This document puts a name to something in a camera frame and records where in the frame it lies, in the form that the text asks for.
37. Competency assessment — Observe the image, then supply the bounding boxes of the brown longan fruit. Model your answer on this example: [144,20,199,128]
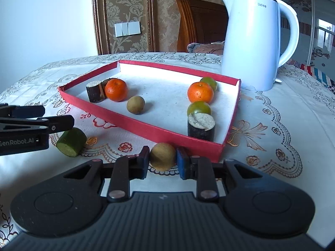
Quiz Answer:
[150,143,177,172]
[127,96,145,114]

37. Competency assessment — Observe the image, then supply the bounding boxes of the dark sugarcane cylinder piece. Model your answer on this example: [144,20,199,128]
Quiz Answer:
[86,81,106,103]

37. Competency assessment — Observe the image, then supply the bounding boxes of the green tomato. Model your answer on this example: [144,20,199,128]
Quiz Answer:
[200,77,218,92]
[187,101,212,116]

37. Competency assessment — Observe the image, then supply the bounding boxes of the small orange tangerine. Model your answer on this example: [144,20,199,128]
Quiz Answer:
[104,78,128,102]

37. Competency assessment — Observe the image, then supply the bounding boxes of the large orange tangerine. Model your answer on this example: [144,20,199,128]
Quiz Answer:
[187,82,214,104]

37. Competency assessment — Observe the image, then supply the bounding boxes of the round dark sugarcane piece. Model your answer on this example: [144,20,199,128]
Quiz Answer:
[101,78,115,96]

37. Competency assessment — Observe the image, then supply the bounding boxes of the green cucumber piece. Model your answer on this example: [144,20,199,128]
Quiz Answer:
[56,128,87,157]

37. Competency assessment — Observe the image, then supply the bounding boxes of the red shallow tray box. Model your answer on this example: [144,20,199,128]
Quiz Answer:
[58,60,241,163]

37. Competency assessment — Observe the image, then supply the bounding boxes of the patterned pillow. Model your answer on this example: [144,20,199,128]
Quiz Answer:
[187,41,225,55]

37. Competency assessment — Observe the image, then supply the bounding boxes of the white electric kettle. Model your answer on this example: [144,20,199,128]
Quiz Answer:
[222,0,299,91]

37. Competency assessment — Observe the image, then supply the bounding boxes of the wooden bed headboard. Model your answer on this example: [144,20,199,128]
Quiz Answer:
[176,0,228,52]

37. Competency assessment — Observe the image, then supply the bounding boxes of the colourful striped bedding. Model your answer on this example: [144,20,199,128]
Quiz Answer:
[286,59,335,93]

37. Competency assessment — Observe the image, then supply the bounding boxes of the wardrobe with glass doors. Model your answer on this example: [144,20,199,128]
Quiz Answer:
[282,0,334,79]

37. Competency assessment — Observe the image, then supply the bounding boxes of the white wall switch panel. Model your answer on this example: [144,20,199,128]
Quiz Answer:
[114,22,141,37]

